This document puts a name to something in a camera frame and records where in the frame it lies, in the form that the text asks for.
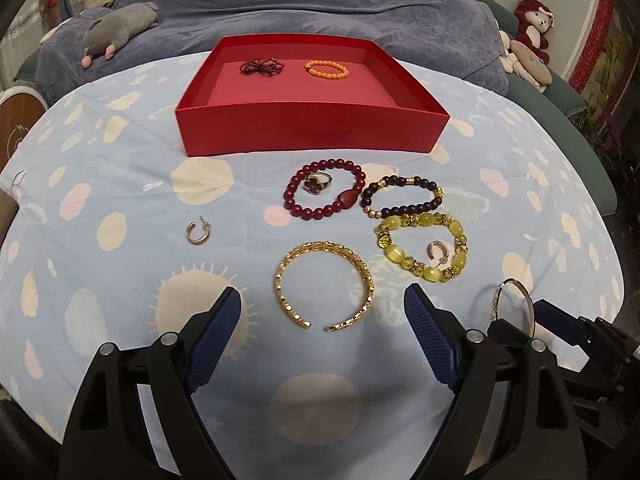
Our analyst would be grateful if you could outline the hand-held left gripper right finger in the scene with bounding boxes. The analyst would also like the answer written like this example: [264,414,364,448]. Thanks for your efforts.
[403,283,596,480]

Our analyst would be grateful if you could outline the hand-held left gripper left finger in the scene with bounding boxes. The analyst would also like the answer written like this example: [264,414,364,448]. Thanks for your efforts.
[57,286,243,480]

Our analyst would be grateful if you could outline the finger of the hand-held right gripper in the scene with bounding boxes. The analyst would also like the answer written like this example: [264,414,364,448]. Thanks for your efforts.
[533,299,592,372]
[487,318,532,351]

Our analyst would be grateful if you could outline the thin gold bangle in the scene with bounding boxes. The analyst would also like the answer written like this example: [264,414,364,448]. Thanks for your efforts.
[487,277,538,341]

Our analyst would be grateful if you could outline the wide gold cuff bangle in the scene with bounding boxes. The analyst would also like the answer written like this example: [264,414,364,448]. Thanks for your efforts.
[273,241,373,333]

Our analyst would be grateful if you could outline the yellow bead bracelet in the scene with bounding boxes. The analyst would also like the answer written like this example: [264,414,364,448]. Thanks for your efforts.
[375,212,469,283]

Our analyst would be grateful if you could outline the gold hoop earring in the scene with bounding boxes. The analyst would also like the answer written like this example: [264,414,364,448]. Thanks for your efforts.
[186,216,213,246]
[426,240,453,263]

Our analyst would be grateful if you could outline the dark brown bead bracelet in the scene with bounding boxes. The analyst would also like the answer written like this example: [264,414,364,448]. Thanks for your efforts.
[361,174,446,219]

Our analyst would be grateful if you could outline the red bead bracelet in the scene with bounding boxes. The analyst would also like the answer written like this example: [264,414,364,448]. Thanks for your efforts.
[284,158,367,219]

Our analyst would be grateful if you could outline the red clover ring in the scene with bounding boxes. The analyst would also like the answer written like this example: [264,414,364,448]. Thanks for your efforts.
[302,171,332,195]

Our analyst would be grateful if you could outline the red cardboard box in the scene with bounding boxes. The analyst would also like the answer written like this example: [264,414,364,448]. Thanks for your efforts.
[175,36,451,157]

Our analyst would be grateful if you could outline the blue dotted tablecloth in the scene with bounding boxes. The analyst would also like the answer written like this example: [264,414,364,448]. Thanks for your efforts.
[0,52,626,480]

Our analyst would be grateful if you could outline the beige plush toy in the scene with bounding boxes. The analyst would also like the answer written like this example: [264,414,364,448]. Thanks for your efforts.
[499,30,553,93]

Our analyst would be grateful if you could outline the red monkey plush toy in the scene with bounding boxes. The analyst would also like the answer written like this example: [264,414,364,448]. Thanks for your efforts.
[514,0,556,65]

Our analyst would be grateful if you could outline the white machine with wooden disc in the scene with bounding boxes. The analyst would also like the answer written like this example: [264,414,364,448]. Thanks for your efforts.
[0,87,48,171]

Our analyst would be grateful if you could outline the grey plush toy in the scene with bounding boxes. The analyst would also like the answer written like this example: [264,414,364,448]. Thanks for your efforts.
[80,1,161,68]

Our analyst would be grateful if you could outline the blue-grey blanket covered sofa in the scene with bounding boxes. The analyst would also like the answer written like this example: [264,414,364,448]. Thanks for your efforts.
[35,0,508,106]

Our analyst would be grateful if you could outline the white curtain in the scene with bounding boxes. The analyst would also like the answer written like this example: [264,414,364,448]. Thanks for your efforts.
[5,0,86,56]

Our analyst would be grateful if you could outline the dark red small-bead bracelet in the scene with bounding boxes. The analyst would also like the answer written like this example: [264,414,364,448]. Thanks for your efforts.
[239,57,284,78]

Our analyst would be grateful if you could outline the orange bead bracelet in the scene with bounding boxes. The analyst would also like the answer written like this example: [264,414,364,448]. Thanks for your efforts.
[304,60,348,81]

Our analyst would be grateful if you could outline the red patterned wall hanging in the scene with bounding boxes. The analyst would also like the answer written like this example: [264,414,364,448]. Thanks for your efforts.
[575,0,621,106]

